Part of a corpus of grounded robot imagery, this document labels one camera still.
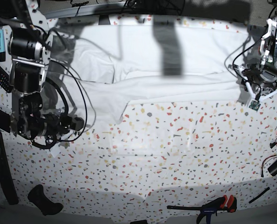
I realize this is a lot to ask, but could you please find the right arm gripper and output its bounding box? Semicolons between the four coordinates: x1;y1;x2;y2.
23;112;85;145

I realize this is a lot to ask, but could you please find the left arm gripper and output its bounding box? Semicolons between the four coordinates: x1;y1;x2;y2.
240;64;277;104

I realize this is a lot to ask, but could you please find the white T-shirt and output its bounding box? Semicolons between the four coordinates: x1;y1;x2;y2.
51;24;253;123

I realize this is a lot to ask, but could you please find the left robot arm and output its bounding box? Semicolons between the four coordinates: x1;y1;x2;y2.
236;0;277;111

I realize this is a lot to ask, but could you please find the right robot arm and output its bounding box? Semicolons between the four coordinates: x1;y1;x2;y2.
0;0;86;149

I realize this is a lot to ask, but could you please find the long black tube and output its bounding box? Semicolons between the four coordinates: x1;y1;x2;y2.
0;132;19;205

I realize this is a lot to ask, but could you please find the black game controller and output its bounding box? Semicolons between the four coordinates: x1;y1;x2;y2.
28;184;64;216

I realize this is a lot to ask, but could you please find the small black stick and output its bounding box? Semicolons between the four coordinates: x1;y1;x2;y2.
249;187;270;204

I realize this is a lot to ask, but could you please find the blue highlighter marker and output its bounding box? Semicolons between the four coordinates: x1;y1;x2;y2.
0;29;6;62

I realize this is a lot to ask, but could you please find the grey table clamp block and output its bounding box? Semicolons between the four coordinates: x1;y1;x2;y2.
99;14;111;25

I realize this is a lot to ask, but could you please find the terrazzo patterned tablecloth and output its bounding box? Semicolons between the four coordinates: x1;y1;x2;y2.
2;15;277;223

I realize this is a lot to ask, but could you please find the black orange bar clamp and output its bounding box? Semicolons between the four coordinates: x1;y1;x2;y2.
167;195;237;224

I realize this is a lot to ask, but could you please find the red black wire bundle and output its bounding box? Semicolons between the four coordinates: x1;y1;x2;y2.
260;121;277;178

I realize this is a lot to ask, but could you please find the aluminium rail bar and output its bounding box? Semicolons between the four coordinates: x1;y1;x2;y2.
43;2;125;19

